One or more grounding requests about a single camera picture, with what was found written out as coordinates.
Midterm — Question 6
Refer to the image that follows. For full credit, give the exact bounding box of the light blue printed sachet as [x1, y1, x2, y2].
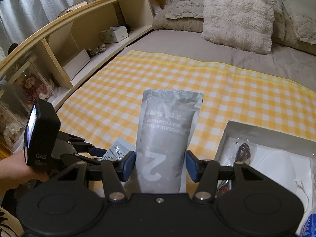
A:
[99, 137, 135, 161]

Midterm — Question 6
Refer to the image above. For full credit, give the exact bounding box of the grey disposable seat cushion pouch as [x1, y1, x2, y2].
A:
[125, 89, 203, 194]

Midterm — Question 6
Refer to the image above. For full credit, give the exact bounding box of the white cloth item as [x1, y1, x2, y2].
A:
[222, 137, 313, 215]

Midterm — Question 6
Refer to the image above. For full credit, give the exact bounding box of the person's left hand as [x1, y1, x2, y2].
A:
[0, 150, 49, 196]

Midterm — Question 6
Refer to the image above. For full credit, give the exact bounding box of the yellow white checkered blanket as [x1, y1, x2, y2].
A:
[57, 50, 315, 193]

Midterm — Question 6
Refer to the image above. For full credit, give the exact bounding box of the teddy bear display box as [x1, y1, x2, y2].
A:
[8, 59, 55, 111]

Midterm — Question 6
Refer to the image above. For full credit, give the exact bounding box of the white flat box on shelf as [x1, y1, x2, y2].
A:
[62, 49, 90, 80]

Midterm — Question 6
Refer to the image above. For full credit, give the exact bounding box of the wooden headboard shelf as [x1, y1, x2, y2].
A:
[1, 0, 172, 158]

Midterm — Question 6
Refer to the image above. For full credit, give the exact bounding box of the white tissue box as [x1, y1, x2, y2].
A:
[100, 26, 129, 44]

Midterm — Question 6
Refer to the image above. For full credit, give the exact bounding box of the blue patterned packet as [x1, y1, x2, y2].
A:
[300, 213, 316, 237]

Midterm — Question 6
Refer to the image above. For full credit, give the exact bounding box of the grey bed sheet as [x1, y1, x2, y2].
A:
[119, 30, 316, 91]

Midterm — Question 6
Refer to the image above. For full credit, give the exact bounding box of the grey curtain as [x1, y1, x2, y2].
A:
[1, 0, 95, 53]

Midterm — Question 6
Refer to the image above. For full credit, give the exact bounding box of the beige folded fluffy blanket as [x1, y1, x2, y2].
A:
[152, 0, 204, 33]

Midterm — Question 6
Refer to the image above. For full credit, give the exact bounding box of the fluffy white square pillow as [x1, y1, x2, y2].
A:
[201, 0, 275, 55]

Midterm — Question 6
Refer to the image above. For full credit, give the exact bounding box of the beige long pillow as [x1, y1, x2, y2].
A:
[272, 0, 315, 55]

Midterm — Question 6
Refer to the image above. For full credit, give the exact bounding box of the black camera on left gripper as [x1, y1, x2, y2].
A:
[24, 99, 60, 170]

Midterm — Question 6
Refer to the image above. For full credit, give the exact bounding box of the bagged dark cable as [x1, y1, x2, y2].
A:
[233, 141, 252, 166]

